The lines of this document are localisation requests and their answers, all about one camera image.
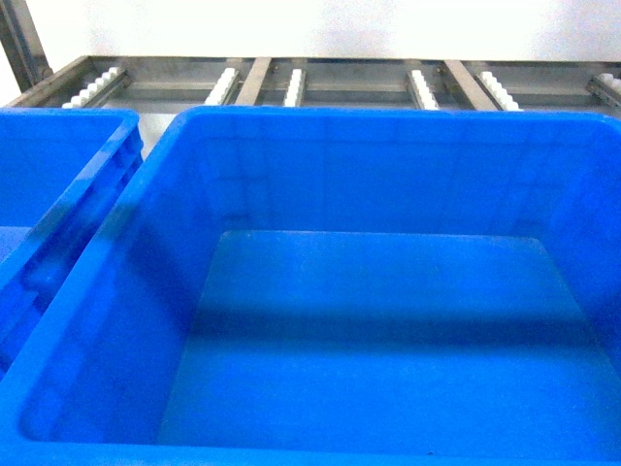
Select metal roller rack frame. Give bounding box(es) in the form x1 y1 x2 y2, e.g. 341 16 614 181
1 1 620 121

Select large blue plastic box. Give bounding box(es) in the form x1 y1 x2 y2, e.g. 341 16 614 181
1 107 620 465

